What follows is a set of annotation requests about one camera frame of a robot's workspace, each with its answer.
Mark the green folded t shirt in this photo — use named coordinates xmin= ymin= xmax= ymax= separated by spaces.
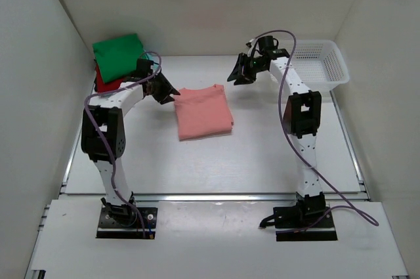
xmin=92 ymin=33 xmax=144 ymax=83

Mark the white plastic basket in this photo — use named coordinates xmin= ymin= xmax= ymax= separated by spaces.
xmin=291 ymin=39 xmax=350 ymax=102

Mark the teal folded t shirt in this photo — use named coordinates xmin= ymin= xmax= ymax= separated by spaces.
xmin=144 ymin=51 xmax=162 ymax=66

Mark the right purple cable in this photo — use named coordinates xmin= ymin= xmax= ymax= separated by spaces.
xmin=245 ymin=30 xmax=380 ymax=234

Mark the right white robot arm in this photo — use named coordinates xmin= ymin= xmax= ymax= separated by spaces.
xmin=227 ymin=49 xmax=326 ymax=228

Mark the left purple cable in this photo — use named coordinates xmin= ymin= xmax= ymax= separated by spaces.
xmin=82 ymin=51 xmax=163 ymax=239

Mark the purple cable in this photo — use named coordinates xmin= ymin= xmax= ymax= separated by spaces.
xmin=245 ymin=30 xmax=380 ymax=234
xmin=82 ymin=51 xmax=163 ymax=239

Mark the red folded t shirt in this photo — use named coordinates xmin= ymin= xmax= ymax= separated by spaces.
xmin=94 ymin=62 xmax=125 ymax=93

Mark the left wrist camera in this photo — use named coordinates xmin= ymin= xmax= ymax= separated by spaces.
xmin=134 ymin=58 xmax=155 ymax=79

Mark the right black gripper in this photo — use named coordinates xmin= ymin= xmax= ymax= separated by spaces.
xmin=228 ymin=54 xmax=268 ymax=86

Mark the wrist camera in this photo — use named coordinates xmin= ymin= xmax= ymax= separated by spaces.
xmin=257 ymin=35 xmax=279 ymax=55
xmin=134 ymin=58 xmax=155 ymax=79

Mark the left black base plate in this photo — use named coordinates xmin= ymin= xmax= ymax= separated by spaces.
xmin=96 ymin=207 xmax=158 ymax=240

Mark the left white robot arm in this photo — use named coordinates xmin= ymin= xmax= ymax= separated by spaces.
xmin=81 ymin=71 xmax=180 ymax=228

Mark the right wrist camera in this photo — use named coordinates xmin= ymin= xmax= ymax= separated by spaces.
xmin=257 ymin=35 xmax=279 ymax=55

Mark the pink t shirt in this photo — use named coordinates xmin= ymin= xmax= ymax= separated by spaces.
xmin=174 ymin=84 xmax=234 ymax=140

